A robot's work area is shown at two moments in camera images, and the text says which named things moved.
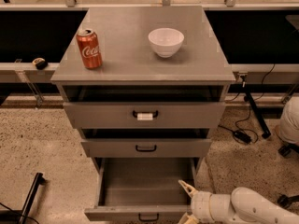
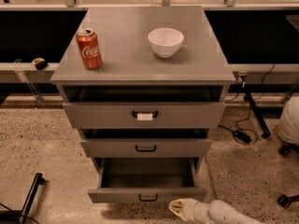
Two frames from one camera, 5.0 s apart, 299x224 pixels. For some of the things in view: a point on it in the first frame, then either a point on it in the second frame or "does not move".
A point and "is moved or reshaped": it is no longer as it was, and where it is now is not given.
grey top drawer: [143, 115] does not move
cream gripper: [200, 204] -> [193, 207]
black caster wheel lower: [285, 201] does not move
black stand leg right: [265, 133] does not move
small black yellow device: [40, 63] does not move
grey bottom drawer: [143, 189] is moved or reshaped
